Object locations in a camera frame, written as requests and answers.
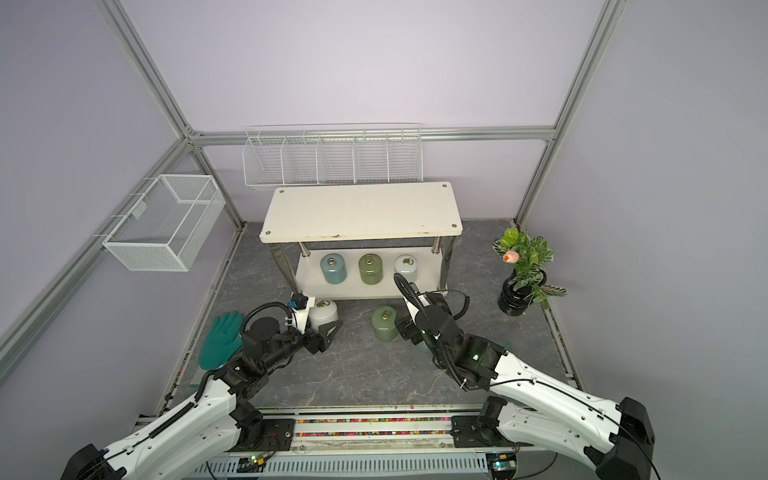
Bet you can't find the white two-tier shelf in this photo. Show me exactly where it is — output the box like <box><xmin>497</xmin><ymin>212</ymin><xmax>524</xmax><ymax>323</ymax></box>
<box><xmin>260</xmin><ymin>181</ymin><xmax>463</xmax><ymax>300</ymax></box>

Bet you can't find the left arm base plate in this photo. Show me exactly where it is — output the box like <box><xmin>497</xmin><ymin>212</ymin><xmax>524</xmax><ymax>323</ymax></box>
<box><xmin>230</xmin><ymin>417</ymin><xmax>296</xmax><ymax>452</ymax></box>

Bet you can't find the white mesh basket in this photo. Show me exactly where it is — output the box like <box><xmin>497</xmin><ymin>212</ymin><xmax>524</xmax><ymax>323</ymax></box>
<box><xmin>102</xmin><ymin>174</ymin><xmax>225</xmax><ymax>272</ymax></box>

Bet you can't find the green rubber glove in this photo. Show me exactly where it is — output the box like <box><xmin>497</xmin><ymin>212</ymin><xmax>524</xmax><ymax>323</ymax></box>
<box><xmin>198</xmin><ymin>311</ymin><xmax>244</xmax><ymax>371</ymax></box>

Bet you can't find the small white tea canister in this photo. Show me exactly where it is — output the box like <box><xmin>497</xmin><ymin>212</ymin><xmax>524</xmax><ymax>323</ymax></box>
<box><xmin>394</xmin><ymin>254</ymin><xmax>418</xmax><ymax>282</ymax></box>

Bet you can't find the large white tea canister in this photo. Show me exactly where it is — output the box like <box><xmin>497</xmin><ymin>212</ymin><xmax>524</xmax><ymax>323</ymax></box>
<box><xmin>308</xmin><ymin>299</ymin><xmax>339</xmax><ymax>332</ymax></box>

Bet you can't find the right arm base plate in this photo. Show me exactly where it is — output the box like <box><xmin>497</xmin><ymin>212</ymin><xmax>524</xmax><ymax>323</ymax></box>
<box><xmin>450</xmin><ymin>415</ymin><xmax>528</xmax><ymax>450</ymax></box>

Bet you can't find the white wire divided basket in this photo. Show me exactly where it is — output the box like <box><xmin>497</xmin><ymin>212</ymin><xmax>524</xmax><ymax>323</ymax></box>
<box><xmin>242</xmin><ymin>123</ymin><xmax>424</xmax><ymax>189</ymax></box>

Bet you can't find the small green tea canister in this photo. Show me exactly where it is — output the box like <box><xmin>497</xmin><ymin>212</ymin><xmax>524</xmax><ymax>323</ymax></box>
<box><xmin>358</xmin><ymin>253</ymin><xmax>383</xmax><ymax>285</ymax></box>

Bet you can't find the large green tea canister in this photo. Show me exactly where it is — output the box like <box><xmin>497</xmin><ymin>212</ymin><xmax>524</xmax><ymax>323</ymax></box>
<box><xmin>371</xmin><ymin>306</ymin><xmax>398</xmax><ymax>343</ymax></box>

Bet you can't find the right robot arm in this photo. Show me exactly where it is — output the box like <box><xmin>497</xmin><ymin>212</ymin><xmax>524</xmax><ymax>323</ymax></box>
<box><xmin>393</xmin><ymin>273</ymin><xmax>661</xmax><ymax>479</ymax></box>

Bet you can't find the potted plant with pink flower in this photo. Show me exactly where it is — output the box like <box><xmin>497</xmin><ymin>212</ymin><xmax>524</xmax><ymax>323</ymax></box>
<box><xmin>493</xmin><ymin>227</ymin><xmax>567</xmax><ymax>316</ymax></box>

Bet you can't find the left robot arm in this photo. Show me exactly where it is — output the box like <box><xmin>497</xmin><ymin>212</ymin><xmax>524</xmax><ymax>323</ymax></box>
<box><xmin>62</xmin><ymin>302</ymin><xmax>343</xmax><ymax>479</ymax></box>

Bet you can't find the white slotted cable duct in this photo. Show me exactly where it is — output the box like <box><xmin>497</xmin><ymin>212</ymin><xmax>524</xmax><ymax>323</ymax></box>
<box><xmin>187</xmin><ymin>453</ymin><xmax>491</xmax><ymax>479</ymax></box>

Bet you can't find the small blue tea canister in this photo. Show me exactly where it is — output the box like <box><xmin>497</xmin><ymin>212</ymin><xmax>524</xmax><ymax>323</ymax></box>
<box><xmin>320</xmin><ymin>253</ymin><xmax>347</xmax><ymax>285</ymax></box>

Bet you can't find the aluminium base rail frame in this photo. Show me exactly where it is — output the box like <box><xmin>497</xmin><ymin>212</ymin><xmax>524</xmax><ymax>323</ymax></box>
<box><xmin>207</xmin><ymin>409</ymin><xmax>580</xmax><ymax>479</ymax></box>

